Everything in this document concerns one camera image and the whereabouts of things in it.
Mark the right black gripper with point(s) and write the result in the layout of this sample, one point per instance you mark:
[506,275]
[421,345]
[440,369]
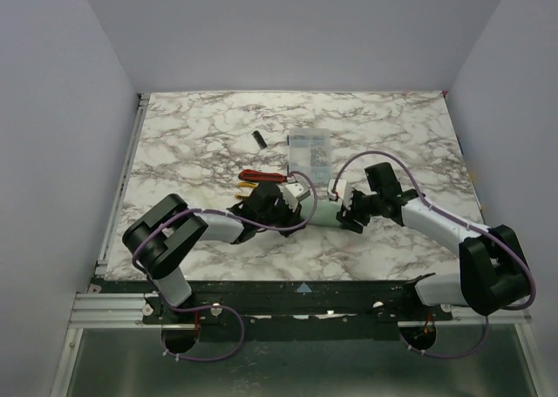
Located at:
[355,209]

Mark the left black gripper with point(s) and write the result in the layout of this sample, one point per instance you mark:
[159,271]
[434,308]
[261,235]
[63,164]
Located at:
[287,214]

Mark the yellow handled pliers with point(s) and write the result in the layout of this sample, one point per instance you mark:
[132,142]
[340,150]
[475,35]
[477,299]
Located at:
[245,189]

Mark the mint green umbrella case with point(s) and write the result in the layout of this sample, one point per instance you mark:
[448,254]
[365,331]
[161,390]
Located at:
[325,214]

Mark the clear plastic screw box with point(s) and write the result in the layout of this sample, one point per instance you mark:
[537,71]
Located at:
[310,153]

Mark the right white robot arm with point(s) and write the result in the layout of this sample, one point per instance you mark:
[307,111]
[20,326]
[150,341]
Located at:
[492,274]

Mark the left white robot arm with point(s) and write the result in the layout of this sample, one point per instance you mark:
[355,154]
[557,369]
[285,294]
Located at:
[160,240]

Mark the red black utility knife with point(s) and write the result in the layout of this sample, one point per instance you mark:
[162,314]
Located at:
[251,175]

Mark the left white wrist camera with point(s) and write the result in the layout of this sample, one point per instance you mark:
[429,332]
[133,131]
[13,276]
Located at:
[293,193]

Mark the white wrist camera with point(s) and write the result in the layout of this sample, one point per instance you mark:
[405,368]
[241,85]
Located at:
[293,193]
[340,191]

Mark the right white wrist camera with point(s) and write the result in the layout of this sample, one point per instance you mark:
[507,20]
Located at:
[340,191]

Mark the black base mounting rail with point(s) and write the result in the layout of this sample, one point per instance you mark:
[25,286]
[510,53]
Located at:
[282,310]

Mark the aluminium extrusion frame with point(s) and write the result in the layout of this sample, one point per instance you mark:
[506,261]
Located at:
[107,311]

